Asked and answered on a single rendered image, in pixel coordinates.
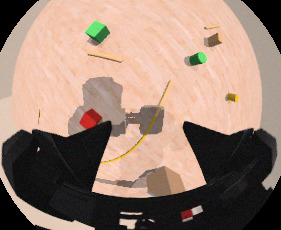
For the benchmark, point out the green cylinder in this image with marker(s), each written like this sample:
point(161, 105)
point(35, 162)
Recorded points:
point(198, 58)

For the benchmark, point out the green cube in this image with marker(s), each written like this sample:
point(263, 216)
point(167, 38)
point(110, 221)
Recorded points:
point(97, 31)

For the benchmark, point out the yellow string with thin wooden stick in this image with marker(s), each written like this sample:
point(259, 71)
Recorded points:
point(153, 121)

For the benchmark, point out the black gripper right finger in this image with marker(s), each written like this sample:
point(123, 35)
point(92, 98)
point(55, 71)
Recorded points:
point(212, 148)

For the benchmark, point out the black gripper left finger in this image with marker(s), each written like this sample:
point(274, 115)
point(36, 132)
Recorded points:
point(81, 153)

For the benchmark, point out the red block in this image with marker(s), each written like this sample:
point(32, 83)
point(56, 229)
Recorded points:
point(90, 119)

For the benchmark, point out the yellow cylinder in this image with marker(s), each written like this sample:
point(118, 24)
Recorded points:
point(233, 97)

